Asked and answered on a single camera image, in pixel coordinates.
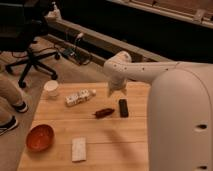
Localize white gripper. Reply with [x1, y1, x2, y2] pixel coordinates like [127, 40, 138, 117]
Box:
[107, 76, 127, 97]

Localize black eraser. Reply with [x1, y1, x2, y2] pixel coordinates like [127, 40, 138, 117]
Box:
[119, 99, 129, 117]

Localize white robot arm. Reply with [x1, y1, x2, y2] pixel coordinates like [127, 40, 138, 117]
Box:
[104, 51, 213, 171]

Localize white sponge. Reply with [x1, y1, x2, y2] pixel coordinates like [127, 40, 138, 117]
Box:
[72, 137, 86, 162]

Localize white paper cup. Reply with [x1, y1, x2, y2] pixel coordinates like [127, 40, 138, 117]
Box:
[44, 80, 59, 97]

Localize orange bowl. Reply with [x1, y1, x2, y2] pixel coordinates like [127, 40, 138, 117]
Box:
[26, 124, 54, 152]

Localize black sneaker far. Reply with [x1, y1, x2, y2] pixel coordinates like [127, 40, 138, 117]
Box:
[13, 102, 28, 113]

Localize black sneaker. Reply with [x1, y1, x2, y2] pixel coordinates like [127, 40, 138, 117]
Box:
[13, 102, 28, 113]
[0, 116, 19, 136]

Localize white spray bottle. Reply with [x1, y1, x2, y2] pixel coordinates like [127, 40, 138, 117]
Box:
[47, 1, 62, 19]

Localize person leg beige trousers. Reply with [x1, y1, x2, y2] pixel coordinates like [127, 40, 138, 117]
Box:
[0, 75, 24, 106]

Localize black sneaker near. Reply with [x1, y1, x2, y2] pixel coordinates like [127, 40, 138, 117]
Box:
[0, 116, 19, 136]

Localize black office chair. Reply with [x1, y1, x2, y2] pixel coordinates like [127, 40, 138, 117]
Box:
[0, 0, 60, 88]

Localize power strip with cables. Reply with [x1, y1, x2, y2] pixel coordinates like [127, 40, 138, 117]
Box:
[60, 32, 92, 65]

